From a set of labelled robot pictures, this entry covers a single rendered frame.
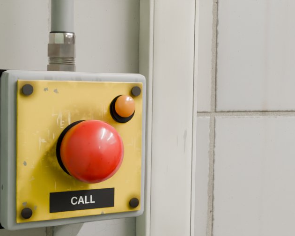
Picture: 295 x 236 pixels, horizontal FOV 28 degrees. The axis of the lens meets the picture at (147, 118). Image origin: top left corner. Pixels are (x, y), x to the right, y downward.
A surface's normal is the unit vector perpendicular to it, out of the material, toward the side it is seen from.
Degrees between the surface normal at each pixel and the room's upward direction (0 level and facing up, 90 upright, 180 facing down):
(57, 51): 90
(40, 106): 90
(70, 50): 90
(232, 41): 90
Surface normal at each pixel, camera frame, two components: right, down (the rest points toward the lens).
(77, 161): -0.07, 0.18
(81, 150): -0.06, -0.08
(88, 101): 0.51, 0.05
